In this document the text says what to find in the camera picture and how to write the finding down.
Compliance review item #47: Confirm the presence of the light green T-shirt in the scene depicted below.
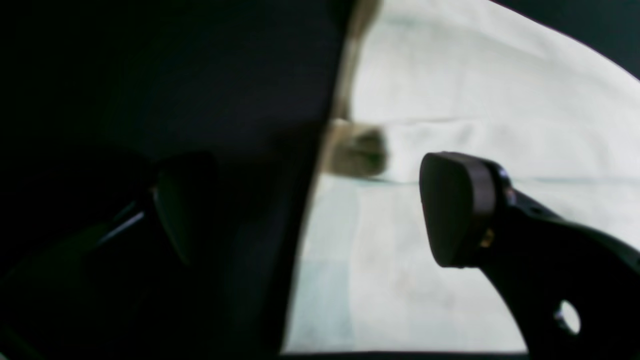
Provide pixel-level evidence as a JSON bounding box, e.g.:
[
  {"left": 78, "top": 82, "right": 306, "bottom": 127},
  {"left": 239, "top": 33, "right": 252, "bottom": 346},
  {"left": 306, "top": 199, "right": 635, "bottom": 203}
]
[{"left": 281, "top": 0, "right": 640, "bottom": 355}]

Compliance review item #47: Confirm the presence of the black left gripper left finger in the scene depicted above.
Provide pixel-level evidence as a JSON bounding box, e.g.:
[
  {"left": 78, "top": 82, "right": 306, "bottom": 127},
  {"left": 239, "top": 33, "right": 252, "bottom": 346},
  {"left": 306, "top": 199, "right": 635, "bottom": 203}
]
[{"left": 1, "top": 152, "right": 218, "bottom": 360}]

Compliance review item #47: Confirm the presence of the black table cloth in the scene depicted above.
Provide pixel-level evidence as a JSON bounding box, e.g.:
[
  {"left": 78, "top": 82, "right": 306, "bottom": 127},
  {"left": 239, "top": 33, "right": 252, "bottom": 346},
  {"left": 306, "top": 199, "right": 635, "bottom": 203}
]
[{"left": 1, "top": 0, "right": 639, "bottom": 360}]

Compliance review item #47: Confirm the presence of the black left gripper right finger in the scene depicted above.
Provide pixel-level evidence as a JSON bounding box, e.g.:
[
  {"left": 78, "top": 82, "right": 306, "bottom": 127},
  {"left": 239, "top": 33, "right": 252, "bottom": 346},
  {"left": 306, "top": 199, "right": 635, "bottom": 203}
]
[{"left": 419, "top": 152, "right": 640, "bottom": 360}]

